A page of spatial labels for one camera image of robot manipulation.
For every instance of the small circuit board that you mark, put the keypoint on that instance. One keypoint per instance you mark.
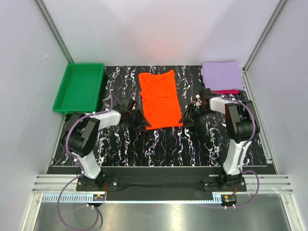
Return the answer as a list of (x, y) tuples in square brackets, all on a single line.
[(231, 198), (99, 197)]

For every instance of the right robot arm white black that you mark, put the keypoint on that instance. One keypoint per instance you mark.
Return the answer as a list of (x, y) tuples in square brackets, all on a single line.
[(241, 124)]

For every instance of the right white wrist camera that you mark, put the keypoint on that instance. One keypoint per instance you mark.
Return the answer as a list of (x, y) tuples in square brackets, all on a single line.
[(197, 100)]

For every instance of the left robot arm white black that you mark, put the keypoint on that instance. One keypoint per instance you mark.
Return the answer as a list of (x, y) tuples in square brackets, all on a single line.
[(79, 136)]

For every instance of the folded purple t shirt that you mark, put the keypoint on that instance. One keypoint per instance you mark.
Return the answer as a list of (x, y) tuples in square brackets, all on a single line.
[(222, 76)]

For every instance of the orange t shirt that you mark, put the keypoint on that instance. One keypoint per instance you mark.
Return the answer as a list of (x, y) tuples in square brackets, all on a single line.
[(160, 102)]

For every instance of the green plastic bin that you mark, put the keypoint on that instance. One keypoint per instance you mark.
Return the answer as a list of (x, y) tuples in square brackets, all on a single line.
[(80, 88)]

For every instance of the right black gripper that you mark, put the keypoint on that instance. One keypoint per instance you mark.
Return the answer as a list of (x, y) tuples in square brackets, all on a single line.
[(192, 119)]

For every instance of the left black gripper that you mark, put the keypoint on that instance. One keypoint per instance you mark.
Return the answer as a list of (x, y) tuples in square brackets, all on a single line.
[(137, 127)]

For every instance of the aluminium frame rail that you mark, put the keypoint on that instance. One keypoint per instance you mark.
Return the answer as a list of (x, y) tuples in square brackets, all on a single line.
[(64, 189)]

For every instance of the folded pink t shirt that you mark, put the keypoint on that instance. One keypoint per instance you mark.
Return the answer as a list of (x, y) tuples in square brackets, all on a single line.
[(226, 92)]

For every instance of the left small circuit board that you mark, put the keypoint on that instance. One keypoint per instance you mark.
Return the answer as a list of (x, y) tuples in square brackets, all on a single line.
[(99, 197)]

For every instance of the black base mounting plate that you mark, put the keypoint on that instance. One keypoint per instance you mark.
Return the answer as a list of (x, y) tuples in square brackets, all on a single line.
[(162, 183)]

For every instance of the right small circuit board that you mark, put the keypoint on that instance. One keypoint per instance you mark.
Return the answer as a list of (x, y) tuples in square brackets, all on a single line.
[(231, 198)]

